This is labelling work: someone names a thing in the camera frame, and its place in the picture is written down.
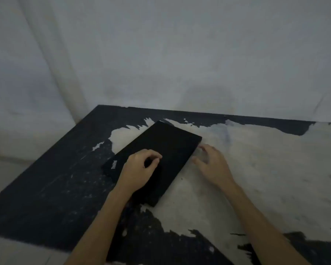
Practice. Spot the person's left hand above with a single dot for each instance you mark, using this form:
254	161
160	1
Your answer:
133	173

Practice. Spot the person's right hand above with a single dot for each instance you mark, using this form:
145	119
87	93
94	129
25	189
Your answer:
216	169

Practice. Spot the person's right thumb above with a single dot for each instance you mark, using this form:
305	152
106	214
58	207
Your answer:
199	163

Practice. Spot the person's left thumb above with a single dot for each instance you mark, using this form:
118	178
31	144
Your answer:
154	162

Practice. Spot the black laptop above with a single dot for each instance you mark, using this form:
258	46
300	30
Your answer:
171	151

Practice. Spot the person's left forearm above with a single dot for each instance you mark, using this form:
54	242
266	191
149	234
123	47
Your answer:
99	231

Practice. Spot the person's right forearm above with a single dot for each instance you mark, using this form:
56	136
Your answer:
262	229

